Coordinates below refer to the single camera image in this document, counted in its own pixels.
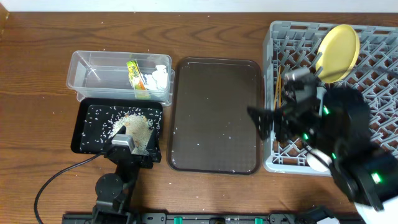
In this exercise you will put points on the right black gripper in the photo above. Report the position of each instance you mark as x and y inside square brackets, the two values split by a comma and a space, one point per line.
[284, 118]

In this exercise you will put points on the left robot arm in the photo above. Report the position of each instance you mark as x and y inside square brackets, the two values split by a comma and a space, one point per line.
[114, 190]

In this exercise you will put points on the white tissue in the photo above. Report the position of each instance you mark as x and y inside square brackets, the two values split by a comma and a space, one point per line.
[157, 80]

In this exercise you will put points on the pile of rice waste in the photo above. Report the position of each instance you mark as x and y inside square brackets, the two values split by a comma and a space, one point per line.
[102, 122]

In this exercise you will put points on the wooden chopstick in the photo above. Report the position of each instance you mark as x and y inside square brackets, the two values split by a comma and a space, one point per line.
[279, 98]
[276, 91]

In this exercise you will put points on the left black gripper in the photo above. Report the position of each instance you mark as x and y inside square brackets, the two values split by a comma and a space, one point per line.
[155, 154]

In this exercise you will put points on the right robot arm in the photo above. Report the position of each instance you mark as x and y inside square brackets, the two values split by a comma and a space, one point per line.
[338, 126]

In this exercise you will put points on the grey dishwasher rack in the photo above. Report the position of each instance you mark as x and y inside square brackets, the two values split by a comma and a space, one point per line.
[289, 45]

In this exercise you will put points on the green orange snack wrapper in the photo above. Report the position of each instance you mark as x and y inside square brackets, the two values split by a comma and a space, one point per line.
[134, 75]

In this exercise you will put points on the black plastic tray bin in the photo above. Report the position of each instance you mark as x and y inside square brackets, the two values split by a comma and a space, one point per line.
[86, 103]

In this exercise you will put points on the dark brown serving tray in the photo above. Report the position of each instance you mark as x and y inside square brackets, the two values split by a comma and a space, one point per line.
[210, 129]

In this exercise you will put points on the yellow round plate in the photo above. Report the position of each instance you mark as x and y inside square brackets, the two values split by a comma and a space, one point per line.
[339, 51]

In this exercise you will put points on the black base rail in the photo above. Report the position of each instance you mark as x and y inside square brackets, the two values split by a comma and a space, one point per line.
[318, 214]

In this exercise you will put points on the clear plastic waste bin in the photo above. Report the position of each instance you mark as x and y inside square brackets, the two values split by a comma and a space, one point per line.
[104, 75]

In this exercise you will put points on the small white cup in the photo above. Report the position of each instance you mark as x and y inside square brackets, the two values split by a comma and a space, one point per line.
[318, 160]

